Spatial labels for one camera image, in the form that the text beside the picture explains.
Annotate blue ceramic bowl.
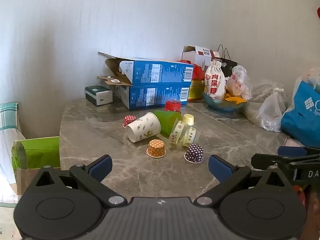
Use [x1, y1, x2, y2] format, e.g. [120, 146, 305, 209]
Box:
[202, 92, 248, 113]

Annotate white and green small box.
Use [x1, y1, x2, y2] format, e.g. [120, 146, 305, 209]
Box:
[84, 85, 113, 106]

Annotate blue cardboard box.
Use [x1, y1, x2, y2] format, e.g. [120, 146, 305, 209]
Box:
[97, 76, 193, 110]

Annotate orange polka dot small cup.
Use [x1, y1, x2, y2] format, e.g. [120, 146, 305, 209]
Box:
[146, 139, 166, 158]

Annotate clear bag of snacks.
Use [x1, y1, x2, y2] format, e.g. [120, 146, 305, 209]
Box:
[226, 65, 253, 101]

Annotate blue shopping bag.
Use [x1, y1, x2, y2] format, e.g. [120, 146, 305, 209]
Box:
[281, 76, 320, 147]

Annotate white and red carton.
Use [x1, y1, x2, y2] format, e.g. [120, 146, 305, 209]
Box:
[182, 45, 222, 68]

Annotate green paper box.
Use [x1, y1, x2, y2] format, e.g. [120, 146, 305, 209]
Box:
[11, 137, 61, 170]

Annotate white drawstring pouch red print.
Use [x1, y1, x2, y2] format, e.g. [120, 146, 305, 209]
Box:
[204, 60, 226, 100]

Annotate brown cardboard box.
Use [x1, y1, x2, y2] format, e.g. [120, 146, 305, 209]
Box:
[16, 167, 63, 195]

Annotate purple polka dot small cup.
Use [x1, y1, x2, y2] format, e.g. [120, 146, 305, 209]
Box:
[184, 144, 204, 164]

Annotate knotted clear plastic bag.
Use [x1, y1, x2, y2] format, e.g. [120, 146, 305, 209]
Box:
[257, 88, 287, 132]

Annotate orange snack packet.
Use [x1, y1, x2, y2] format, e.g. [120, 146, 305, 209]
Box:
[224, 92, 247, 105]

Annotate green paper cup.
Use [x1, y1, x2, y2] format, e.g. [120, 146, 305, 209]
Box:
[153, 110, 183, 137]

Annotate pale yellow small cup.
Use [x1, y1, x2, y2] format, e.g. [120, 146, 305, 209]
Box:
[182, 114, 195, 126]

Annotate black paper bag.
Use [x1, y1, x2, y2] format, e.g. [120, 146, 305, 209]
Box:
[216, 44, 238, 78]

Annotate green plaid cloth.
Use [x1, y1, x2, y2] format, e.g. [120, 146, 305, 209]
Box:
[0, 102, 20, 132]

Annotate blue cardboard box open flaps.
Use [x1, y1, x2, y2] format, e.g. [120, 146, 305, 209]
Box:
[97, 51, 195, 87]

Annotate white leaf print paper cup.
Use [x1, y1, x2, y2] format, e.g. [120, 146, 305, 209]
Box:
[125, 112, 161, 143]

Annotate crumpled clear plastic bag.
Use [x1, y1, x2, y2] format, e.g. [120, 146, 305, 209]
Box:
[251, 79, 288, 103]

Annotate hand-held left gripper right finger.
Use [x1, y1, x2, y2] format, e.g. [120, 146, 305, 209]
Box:
[194, 154, 294, 208]

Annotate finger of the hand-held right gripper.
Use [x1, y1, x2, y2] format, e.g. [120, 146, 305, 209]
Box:
[251, 153, 297, 175]
[277, 146, 320, 157]

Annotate red polka dot small cup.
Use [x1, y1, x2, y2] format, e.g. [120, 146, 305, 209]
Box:
[122, 115, 137, 128]

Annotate red and yellow box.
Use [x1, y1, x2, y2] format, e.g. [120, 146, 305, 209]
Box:
[179, 59, 208, 102]

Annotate clear yellow print plastic cup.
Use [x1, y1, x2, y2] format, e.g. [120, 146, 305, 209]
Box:
[169, 120, 200, 147]

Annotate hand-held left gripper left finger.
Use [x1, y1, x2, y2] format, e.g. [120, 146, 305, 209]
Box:
[25, 154, 128, 208]

